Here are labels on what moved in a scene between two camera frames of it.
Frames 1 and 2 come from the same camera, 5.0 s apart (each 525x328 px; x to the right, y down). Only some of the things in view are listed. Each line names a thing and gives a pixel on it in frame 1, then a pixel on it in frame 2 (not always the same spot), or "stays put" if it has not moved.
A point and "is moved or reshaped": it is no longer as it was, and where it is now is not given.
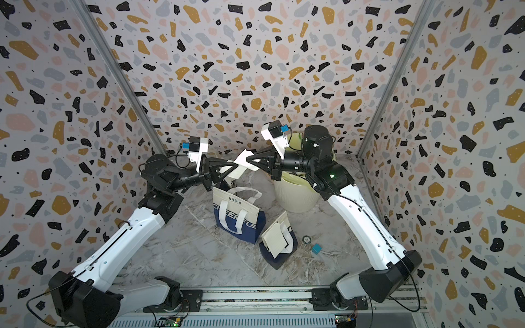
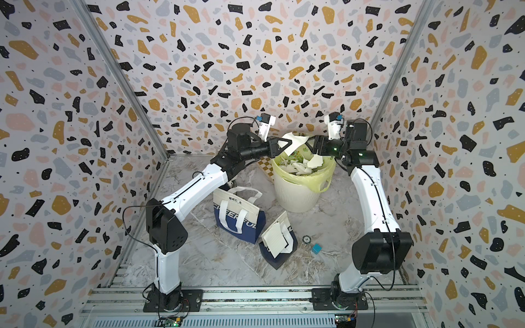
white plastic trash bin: x=294 y=197 stays put
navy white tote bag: x=234 y=213 stays put
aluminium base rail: x=277 y=308 stays put
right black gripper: x=275 y=158 -> x=320 y=141
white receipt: x=243 y=165 is moved or reshaped
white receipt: x=274 y=240 stays put
